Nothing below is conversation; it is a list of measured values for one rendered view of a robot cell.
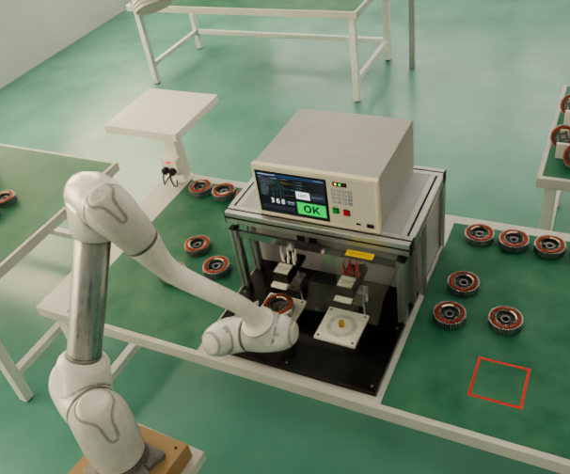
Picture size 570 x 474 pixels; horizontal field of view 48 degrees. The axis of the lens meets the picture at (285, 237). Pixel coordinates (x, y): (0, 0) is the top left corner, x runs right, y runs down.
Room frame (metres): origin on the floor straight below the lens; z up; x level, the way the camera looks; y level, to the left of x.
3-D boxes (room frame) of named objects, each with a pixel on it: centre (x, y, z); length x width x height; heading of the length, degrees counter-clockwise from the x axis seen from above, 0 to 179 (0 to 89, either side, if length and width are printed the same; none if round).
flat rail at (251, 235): (1.66, -0.09, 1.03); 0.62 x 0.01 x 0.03; 58
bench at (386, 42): (5.45, -0.13, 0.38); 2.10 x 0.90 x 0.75; 58
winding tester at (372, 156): (1.84, -0.22, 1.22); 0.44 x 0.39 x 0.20; 58
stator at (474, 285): (1.62, -0.61, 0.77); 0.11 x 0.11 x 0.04
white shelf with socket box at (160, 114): (2.54, 0.43, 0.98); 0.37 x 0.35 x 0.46; 58
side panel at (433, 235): (1.74, -0.52, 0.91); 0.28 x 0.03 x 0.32; 148
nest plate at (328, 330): (1.51, -0.14, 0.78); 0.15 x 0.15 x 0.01; 58
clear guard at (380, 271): (1.48, -0.21, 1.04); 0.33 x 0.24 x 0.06; 148
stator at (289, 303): (1.64, 0.07, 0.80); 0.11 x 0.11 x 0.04
